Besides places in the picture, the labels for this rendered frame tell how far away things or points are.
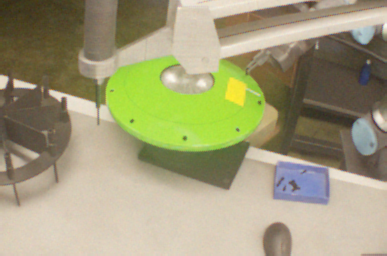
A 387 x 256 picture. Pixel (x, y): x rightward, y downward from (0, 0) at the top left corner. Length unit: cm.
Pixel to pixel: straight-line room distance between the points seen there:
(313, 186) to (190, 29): 58
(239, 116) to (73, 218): 37
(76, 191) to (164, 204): 18
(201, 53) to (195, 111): 33
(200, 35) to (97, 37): 11
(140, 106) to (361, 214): 53
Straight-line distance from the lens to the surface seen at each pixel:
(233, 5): 52
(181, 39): 52
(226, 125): 86
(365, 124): 103
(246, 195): 96
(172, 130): 83
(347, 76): 280
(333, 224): 96
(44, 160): 89
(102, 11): 50
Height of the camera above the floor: 160
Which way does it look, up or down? 38 degrees down
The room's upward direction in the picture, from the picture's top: 7 degrees clockwise
